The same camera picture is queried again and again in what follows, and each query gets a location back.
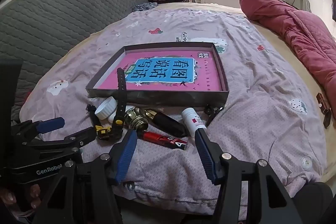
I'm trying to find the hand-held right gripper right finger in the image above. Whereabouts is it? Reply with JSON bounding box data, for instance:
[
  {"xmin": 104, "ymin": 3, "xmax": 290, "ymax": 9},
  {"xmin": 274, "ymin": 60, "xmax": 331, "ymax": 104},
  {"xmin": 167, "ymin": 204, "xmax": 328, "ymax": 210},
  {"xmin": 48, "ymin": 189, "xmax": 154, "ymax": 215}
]
[{"xmin": 194, "ymin": 128, "xmax": 302, "ymax": 224}]

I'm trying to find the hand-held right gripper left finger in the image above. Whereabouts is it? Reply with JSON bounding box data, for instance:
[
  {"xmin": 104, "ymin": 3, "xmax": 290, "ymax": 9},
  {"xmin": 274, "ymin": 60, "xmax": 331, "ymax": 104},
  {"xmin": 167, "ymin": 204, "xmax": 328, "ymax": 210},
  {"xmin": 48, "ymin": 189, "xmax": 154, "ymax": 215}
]
[{"xmin": 31, "ymin": 130, "xmax": 138, "ymax": 224}]

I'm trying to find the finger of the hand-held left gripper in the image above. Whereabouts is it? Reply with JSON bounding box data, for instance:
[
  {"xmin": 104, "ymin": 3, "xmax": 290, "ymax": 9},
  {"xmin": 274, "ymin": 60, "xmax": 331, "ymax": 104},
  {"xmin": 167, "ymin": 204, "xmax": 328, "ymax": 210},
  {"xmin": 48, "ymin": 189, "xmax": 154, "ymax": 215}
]
[
  {"xmin": 11, "ymin": 117, "xmax": 66, "ymax": 142},
  {"xmin": 26, "ymin": 127, "xmax": 96, "ymax": 159}
]

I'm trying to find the brass knob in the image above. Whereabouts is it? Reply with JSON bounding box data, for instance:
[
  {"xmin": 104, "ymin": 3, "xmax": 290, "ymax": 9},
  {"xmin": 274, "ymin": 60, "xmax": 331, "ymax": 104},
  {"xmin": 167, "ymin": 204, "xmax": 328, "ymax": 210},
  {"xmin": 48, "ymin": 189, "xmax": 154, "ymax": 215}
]
[{"xmin": 124, "ymin": 106, "xmax": 151, "ymax": 132}]

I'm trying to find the white earbud case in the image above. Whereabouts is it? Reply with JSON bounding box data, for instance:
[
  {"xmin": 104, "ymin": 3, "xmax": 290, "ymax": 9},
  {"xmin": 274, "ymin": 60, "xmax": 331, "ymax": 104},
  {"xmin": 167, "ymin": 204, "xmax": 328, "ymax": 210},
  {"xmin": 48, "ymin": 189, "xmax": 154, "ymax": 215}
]
[{"xmin": 108, "ymin": 105, "xmax": 135, "ymax": 126}]

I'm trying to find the red lighter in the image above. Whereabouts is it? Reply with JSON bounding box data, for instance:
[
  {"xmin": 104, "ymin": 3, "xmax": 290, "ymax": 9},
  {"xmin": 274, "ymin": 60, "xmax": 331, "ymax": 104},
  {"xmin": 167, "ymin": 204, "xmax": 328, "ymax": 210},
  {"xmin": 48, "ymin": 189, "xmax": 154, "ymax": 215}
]
[{"xmin": 142, "ymin": 130, "xmax": 189, "ymax": 150}]

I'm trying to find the white pill bottle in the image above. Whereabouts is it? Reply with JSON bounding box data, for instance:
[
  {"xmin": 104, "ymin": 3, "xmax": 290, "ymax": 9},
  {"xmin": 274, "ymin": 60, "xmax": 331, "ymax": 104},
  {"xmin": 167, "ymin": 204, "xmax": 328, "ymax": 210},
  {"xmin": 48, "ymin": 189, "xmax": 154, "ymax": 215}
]
[{"xmin": 181, "ymin": 107, "xmax": 206, "ymax": 138}]

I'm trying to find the white ribbed jar lid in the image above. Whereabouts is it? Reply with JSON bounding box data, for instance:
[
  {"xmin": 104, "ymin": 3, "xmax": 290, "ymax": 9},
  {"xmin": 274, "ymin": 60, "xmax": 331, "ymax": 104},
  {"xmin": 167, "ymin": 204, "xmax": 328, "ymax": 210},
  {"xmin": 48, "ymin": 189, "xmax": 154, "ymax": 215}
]
[{"xmin": 94, "ymin": 97, "xmax": 117, "ymax": 120}]

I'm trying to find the black hair clip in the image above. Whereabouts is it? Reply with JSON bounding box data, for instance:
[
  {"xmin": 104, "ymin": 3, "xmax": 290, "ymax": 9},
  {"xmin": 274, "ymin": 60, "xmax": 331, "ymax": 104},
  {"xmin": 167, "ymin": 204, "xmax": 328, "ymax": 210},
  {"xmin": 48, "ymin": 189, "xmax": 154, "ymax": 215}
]
[{"xmin": 203, "ymin": 105, "xmax": 225, "ymax": 127}]

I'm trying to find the black case with gold tip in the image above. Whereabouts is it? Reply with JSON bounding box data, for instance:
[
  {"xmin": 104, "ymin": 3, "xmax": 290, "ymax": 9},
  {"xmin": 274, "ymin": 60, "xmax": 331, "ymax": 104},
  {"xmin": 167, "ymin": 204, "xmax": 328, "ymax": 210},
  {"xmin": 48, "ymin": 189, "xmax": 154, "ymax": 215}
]
[{"xmin": 145, "ymin": 109, "xmax": 188, "ymax": 138}]

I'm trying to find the black and yellow wristwatch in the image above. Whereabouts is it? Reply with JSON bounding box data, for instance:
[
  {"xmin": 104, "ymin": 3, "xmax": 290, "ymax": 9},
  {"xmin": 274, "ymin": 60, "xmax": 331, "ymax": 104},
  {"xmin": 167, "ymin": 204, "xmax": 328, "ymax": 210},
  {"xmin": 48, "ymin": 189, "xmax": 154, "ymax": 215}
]
[{"xmin": 86, "ymin": 67, "xmax": 128, "ymax": 140}]

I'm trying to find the grey shallow cardboard box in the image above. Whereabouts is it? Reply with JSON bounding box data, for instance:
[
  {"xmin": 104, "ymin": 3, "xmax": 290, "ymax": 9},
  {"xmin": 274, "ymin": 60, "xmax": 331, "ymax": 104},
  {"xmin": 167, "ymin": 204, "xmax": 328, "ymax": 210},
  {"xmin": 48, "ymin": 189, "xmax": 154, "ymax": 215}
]
[{"xmin": 86, "ymin": 42, "xmax": 230, "ymax": 107}]

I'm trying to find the person's left hand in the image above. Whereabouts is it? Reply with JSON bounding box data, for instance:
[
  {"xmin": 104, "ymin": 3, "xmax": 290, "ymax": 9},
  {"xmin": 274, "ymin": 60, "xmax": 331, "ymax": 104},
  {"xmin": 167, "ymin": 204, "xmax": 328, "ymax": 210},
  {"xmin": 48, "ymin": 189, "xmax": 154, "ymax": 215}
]
[{"xmin": 0, "ymin": 183, "xmax": 42, "ymax": 216}]

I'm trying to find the pink printed blanket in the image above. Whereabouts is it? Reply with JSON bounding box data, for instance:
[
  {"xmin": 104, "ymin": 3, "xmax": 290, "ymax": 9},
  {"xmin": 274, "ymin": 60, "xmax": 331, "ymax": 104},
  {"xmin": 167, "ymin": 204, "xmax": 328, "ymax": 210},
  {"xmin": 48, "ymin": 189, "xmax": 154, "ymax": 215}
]
[{"xmin": 20, "ymin": 2, "xmax": 327, "ymax": 216}]

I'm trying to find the pink and blue book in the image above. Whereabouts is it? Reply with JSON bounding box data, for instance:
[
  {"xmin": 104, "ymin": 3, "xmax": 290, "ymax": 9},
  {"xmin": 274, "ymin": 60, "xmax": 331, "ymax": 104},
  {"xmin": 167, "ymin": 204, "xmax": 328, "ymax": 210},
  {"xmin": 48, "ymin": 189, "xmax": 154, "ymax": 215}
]
[{"xmin": 96, "ymin": 50, "xmax": 223, "ymax": 92}]

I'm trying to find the grey quilted headboard cover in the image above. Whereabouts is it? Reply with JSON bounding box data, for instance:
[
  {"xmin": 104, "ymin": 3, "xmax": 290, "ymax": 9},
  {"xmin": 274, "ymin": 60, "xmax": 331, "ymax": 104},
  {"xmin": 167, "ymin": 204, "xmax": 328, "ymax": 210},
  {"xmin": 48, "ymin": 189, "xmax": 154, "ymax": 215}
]
[{"xmin": 0, "ymin": 0, "xmax": 151, "ymax": 109}]

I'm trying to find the brown wooden object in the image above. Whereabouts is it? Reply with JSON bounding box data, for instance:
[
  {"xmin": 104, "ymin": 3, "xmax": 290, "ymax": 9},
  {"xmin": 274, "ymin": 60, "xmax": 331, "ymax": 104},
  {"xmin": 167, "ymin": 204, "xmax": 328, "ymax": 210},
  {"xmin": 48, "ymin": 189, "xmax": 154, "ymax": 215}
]
[{"xmin": 316, "ymin": 93, "xmax": 332, "ymax": 128}]

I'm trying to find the dark patterned cloth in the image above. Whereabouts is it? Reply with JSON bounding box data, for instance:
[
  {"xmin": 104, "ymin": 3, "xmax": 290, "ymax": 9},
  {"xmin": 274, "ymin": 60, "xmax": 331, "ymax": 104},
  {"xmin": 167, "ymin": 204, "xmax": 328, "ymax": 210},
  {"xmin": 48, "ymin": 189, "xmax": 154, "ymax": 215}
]
[{"xmin": 133, "ymin": 2, "xmax": 158, "ymax": 12}]

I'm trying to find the red quilted blanket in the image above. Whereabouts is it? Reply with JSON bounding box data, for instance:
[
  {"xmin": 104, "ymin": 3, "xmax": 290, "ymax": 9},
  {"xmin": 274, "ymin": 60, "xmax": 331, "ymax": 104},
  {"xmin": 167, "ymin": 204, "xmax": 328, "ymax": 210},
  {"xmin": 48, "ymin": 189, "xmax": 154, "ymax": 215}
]
[{"xmin": 239, "ymin": 0, "xmax": 336, "ymax": 119}]

